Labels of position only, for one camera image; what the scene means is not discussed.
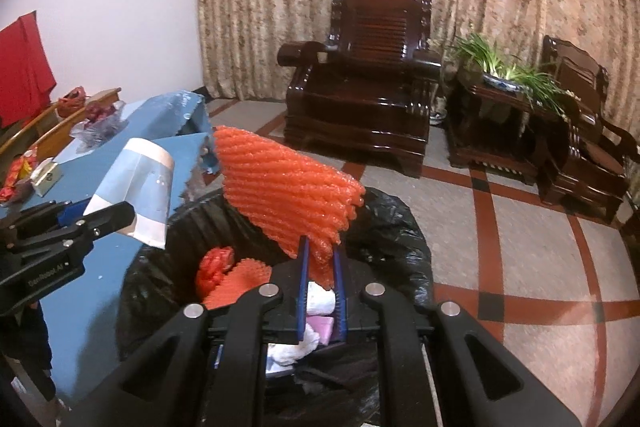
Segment blue white paper cup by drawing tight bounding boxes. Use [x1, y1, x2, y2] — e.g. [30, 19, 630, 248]
[84, 138, 175, 249]

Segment orange foam fruit net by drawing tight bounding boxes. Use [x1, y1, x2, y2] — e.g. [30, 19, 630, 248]
[203, 258, 272, 310]

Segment red plastic bag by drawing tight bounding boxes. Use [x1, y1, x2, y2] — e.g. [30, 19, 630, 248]
[195, 247, 234, 300]

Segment pink face mask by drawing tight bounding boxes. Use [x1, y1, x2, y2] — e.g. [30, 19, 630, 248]
[306, 315, 334, 346]

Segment white tissue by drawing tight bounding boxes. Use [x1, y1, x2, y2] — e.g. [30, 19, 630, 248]
[306, 281, 336, 317]
[267, 324, 320, 367]

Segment black lined trash bin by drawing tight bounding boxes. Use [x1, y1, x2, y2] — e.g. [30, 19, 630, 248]
[115, 185, 435, 427]

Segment beige tissue box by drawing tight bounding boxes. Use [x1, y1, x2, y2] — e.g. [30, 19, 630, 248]
[29, 157, 63, 197]

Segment red snack packets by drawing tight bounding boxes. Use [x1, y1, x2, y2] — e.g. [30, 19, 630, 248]
[0, 145, 38, 202]

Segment blue tablecloth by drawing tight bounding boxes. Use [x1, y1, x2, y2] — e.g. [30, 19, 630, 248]
[1, 91, 214, 404]

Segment wooden tv cabinet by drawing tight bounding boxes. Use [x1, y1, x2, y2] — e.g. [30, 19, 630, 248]
[0, 86, 124, 168]

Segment glass fruit bowl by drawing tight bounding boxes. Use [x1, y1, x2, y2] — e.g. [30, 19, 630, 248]
[70, 101, 127, 150]

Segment red apples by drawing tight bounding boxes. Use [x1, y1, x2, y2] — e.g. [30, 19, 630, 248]
[85, 102, 116, 124]

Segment red decorative pumpkin ornament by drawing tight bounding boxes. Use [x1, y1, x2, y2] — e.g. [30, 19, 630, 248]
[56, 86, 87, 119]

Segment red cloth cover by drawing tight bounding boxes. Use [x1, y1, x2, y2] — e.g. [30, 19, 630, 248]
[0, 12, 56, 128]

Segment dark wooden armchair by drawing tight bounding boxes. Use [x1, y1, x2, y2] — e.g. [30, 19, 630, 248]
[277, 0, 442, 178]
[538, 36, 639, 223]

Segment dark wooden side table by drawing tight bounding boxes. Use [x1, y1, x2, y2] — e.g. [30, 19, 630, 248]
[447, 65, 562, 184]

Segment green potted plant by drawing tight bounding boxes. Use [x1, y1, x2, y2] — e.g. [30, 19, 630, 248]
[451, 32, 565, 117]

